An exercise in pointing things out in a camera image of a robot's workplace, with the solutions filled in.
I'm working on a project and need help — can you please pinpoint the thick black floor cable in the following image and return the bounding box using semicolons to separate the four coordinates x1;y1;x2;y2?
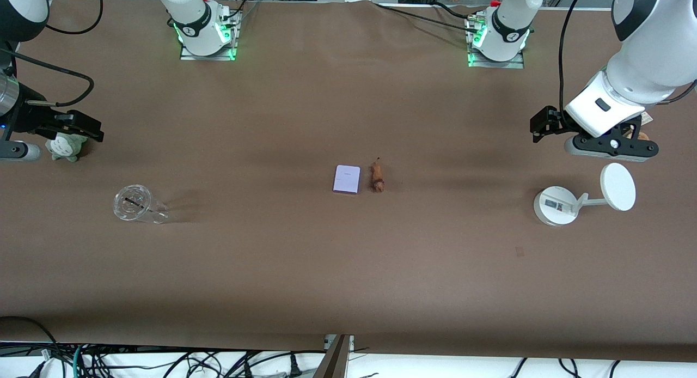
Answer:
0;315;67;378

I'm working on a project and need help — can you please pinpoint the lilac phone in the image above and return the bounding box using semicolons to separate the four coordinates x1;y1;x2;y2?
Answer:
333;165;362;194

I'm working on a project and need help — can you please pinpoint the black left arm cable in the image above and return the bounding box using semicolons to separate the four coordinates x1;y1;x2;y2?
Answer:
558;0;590;113

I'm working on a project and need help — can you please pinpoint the grey green plush toy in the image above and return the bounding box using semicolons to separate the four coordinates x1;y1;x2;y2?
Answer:
46;132;88;162

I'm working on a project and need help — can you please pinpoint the black cable across table edge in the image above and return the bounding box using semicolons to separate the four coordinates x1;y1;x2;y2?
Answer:
373;1;481;34

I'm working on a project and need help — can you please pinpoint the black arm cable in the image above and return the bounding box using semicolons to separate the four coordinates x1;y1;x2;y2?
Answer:
0;0;104;107
558;0;590;113

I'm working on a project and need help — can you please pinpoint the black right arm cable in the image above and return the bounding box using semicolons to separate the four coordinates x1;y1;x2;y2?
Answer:
0;0;104;107

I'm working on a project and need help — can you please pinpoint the dark table frame post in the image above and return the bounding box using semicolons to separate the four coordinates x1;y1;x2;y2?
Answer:
313;334;355;378

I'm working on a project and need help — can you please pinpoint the clear plastic cup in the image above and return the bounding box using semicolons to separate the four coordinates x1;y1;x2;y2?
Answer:
113;184;170;224

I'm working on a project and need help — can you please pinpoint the brown lion statue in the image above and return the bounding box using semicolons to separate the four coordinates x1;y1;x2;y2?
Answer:
370;157;387;193

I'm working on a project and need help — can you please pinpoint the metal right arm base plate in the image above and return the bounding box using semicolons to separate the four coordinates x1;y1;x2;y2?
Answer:
180;9;239;62

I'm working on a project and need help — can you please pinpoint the white round stand lamp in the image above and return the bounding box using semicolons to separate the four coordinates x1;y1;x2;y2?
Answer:
533;163;637;227

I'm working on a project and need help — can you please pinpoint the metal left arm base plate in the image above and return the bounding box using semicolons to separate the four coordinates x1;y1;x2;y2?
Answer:
467;13;525;69

